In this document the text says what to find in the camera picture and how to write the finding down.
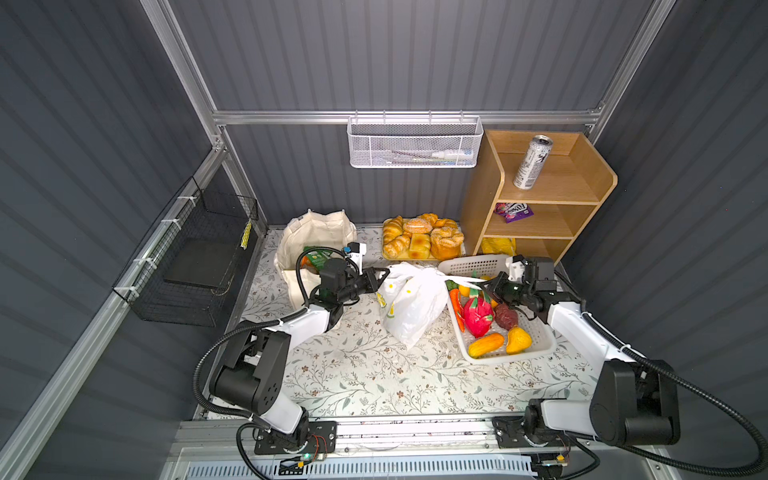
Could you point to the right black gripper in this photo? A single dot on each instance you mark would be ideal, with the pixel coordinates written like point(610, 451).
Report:
point(499, 285)

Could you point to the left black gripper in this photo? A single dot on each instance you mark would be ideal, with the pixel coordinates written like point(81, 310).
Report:
point(368, 281)

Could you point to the green candy bag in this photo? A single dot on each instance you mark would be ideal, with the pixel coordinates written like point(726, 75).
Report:
point(315, 257)

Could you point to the cream canvas tote bag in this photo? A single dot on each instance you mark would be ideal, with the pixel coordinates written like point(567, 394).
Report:
point(311, 229)

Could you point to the white plastic produce basket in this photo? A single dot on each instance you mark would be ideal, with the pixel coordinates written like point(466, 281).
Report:
point(489, 333)

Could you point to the white lemon-print plastic bag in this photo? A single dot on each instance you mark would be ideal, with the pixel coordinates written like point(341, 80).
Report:
point(412, 297)

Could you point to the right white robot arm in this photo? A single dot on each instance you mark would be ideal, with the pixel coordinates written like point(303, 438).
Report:
point(632, 404)

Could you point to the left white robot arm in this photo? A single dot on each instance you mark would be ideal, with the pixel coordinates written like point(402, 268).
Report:
point(247, 379)

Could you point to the dark red passion fruit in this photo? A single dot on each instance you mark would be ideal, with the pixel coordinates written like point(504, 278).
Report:
point(506, 317)

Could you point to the yellow pear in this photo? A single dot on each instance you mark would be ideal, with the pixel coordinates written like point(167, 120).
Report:
point(518, 341)

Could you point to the yellow snack bag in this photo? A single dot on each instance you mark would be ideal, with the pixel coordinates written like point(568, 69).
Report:
point(499, 246)

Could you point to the pink dragon fruit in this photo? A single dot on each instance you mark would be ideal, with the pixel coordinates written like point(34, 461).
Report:
point(478, 313)

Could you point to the yellow corn cob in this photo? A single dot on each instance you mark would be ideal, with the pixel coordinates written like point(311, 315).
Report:
point(485, 345)

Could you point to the purple snack packet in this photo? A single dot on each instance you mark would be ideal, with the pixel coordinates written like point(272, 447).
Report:
point(512, 212)

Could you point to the wooden shelf unit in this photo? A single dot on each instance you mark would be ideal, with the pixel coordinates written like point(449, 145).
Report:
point(572, 186)

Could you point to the right silver drink can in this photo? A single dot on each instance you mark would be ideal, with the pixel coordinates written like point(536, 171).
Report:
point(533, 162)

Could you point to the toothpaste tube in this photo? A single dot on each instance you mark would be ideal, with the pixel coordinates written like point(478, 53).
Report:
point(451, 156)

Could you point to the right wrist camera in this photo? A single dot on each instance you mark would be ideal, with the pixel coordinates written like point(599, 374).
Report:
point(515, 266)

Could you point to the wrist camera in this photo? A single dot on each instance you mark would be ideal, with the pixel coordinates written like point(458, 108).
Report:
point(356, 251)
point(515, 266)

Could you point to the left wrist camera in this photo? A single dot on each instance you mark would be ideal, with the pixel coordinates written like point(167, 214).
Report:
point(356, 251)

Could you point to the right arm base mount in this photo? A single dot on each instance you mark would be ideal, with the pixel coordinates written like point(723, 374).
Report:
point(527, 429)

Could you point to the white wire wall basket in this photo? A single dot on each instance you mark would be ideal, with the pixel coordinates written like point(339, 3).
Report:
point(371, 138)

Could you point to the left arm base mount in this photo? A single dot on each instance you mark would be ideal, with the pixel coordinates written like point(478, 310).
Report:
point(309, 437)

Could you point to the black wire wall basket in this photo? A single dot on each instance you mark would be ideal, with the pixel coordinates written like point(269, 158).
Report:
point(195, 262)

